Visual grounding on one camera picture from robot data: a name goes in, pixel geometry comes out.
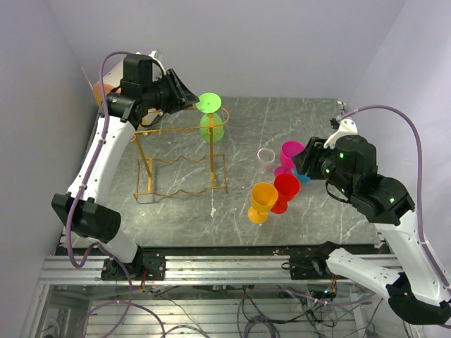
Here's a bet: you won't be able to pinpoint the red plastic wine glass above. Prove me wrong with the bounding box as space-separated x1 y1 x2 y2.
271 173 300 214

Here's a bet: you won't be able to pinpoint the pink plastic wine glass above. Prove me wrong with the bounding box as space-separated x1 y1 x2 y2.
274 140 304 177

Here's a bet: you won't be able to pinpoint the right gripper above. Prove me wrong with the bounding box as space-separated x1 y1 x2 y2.
292 136 356 199

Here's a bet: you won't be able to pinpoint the green plastic wine glass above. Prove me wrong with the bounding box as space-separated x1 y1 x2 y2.
196 92 224 142

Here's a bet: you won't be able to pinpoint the gold wire wine glass rack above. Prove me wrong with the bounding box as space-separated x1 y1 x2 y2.
132 106 230 204

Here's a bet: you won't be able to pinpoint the loose cables under table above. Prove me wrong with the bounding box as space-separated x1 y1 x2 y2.
80 277 392 338

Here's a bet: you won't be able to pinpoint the white cylindrical container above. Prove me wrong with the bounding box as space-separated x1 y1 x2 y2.
92 58 166 127

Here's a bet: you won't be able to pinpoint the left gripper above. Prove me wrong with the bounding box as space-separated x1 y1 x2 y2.
144 68 202 115

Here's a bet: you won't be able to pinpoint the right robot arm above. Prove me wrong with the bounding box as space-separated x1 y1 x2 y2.
292 135 450 325

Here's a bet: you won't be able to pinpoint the clear wine glass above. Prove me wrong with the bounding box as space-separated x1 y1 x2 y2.
257 148 276 173

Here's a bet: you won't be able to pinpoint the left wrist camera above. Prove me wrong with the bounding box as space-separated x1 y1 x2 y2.
149 49 166 75

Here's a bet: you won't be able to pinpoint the blue plastic wine glass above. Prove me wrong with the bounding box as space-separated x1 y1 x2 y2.
292 170 311 184

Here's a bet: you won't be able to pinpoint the aluminium mounting rail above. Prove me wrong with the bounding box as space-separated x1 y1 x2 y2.
38 251 408 286

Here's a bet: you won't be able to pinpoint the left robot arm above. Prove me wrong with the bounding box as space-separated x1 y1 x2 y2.
51 51 199 280

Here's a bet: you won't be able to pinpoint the yellow plastic wine glass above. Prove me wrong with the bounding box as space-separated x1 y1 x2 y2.
247 182 278 224

